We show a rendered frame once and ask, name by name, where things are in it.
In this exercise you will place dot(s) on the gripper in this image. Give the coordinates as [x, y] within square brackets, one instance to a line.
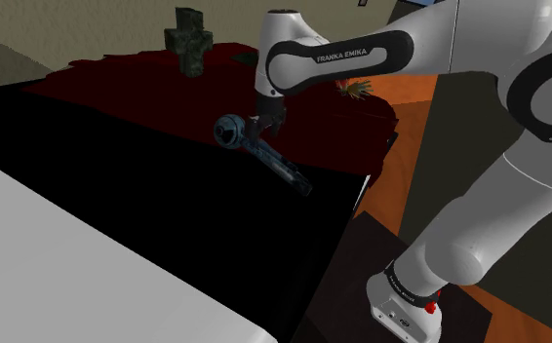
[270, 108]

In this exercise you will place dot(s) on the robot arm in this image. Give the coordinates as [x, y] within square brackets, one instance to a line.
[466, 42]

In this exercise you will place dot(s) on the blue ice cream scoop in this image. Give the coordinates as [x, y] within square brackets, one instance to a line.
[229, 131]

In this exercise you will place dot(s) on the orange and green small toy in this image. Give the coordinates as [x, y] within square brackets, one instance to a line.
[358, 89]

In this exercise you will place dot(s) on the dark grey cross figure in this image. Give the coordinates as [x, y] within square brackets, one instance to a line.
[190, 39]

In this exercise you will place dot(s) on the bed with dark red cover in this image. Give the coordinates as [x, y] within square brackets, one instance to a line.
[162, 95]

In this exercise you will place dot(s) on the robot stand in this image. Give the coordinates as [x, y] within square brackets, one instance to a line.
[352, 266]

